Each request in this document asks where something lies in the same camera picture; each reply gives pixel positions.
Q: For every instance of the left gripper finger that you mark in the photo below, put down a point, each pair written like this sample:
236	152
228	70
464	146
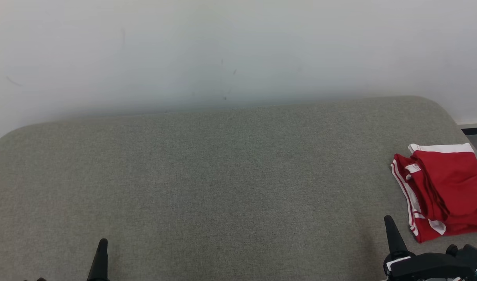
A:
100	265

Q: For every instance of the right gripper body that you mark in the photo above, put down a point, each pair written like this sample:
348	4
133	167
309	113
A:
429	267

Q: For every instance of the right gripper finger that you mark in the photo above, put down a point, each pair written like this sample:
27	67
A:
395	240

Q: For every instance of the red white basketball jersey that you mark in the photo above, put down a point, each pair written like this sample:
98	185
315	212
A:
456	228

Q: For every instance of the black baseboard strip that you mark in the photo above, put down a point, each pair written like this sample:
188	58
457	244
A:
475	130

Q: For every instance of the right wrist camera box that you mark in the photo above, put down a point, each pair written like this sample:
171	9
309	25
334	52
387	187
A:
472	257

